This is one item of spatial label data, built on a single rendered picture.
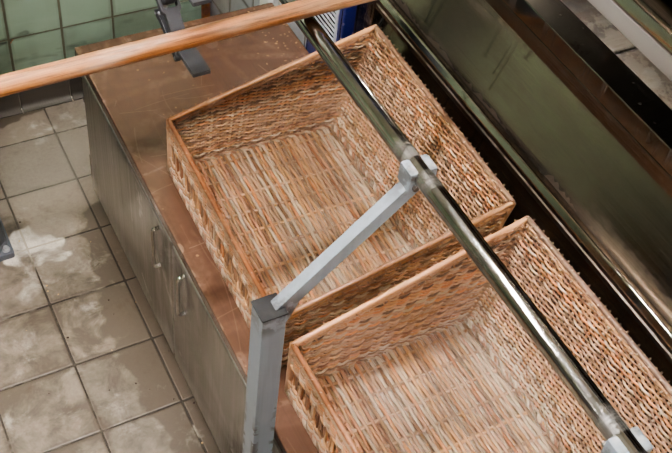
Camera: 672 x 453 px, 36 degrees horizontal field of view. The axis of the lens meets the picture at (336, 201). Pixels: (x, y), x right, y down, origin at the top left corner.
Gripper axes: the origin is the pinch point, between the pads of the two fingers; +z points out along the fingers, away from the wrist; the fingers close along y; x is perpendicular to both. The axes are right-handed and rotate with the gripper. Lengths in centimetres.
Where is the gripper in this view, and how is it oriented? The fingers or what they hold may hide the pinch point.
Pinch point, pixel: (199, 35)
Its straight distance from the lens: 160.4
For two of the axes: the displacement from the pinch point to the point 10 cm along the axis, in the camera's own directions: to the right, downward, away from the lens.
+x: -8.7, 2.9, -3.9
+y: -1.0, 6.7, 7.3
